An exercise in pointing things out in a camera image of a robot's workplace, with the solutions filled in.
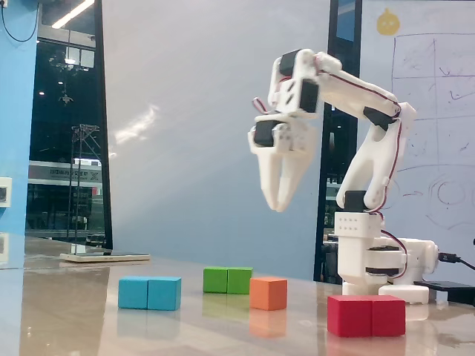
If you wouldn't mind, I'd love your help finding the blue block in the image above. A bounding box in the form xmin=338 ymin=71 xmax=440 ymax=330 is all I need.
xmin=118 ymin=276 xmax=183 ymax=312

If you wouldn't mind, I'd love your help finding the thin black hanging cable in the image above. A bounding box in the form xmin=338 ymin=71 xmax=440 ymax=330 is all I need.
xmin=0 ymin=0 xmax=40 ymax=44

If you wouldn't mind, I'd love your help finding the yellow round sticker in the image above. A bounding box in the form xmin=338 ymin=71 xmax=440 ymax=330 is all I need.
xmin=376 ymin=7 xmax=402 ymax=36

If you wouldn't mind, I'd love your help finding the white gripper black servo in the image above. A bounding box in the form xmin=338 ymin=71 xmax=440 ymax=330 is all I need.
xmin=247 ymin=113 xmax=318 ymax=213

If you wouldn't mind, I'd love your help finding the flat white phone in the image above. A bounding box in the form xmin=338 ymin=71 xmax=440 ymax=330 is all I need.
xmin=59 ymin=251 xmax=151 ymax=264

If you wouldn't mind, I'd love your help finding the black plug cable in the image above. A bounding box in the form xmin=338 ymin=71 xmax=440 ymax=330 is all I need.
xmin=437 ymin=252 xmax=475 ymax=271

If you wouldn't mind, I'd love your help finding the red block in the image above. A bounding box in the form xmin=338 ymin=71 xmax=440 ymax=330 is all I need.
xmin=327 ymin=294 xmax=407 ymax=338

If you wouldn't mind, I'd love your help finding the black flat box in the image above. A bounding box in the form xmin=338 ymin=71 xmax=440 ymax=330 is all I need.
xmin=413 ymin=280 xmax=475 ymax=304

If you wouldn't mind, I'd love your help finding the green block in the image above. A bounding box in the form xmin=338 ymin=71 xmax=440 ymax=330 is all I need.
xmin=203 ymin=266 xmax=254 ymax=296

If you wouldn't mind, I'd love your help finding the white wall socket box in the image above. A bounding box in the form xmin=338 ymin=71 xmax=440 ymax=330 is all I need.
xmin=0 ymin=177 xmax=13 ymax=208

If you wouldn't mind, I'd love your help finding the whiteboard with drawings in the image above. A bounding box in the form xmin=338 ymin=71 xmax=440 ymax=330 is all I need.
xmin=360 ymin=0 xmax=475 ymax=283

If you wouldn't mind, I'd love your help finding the orange cube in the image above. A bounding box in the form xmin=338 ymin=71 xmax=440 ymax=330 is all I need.
xmin=249 ymin=276 xmax=289 ymax=312

